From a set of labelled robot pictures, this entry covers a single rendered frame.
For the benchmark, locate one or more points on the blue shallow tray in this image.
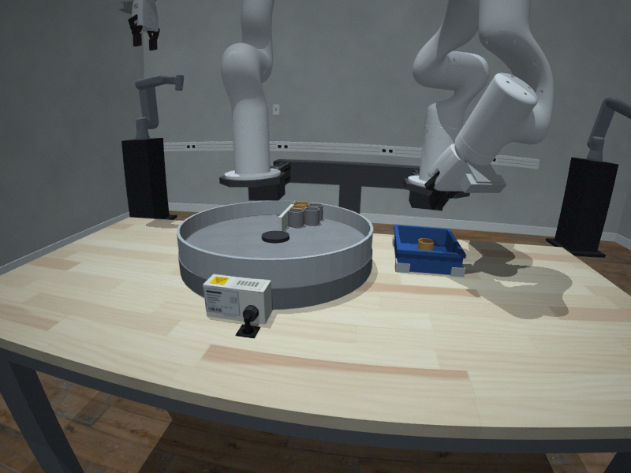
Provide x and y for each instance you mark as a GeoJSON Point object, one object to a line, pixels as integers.
{"type": "Point", "coordinates": [430, 262]}

